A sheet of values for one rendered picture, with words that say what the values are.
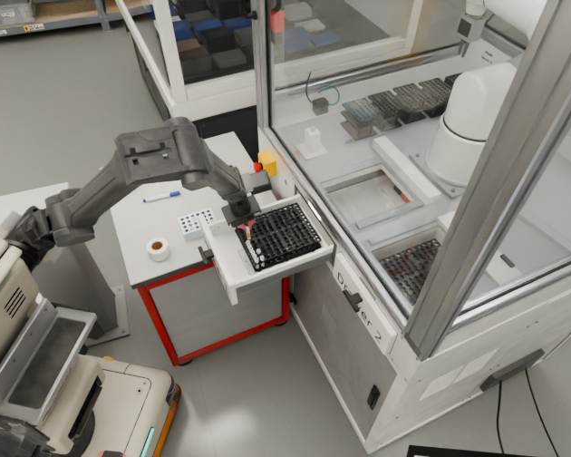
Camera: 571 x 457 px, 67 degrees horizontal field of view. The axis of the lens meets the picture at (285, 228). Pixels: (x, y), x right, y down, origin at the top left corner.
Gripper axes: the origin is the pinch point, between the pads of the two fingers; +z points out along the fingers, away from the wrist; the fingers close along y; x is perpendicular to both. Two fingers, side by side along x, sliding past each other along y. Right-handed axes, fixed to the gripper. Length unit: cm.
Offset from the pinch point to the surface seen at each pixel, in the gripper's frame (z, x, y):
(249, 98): 16, 79, 27
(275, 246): 6.3, -5.9, 5.9
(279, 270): 7.4, -13.8, 3.7
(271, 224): 6.2, 2.4, 7.8
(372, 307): 4.7, -37.5, 21.1
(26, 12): 65, 379, -90
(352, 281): 6.1, -27.4, 20.4
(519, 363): 72, -55, 77
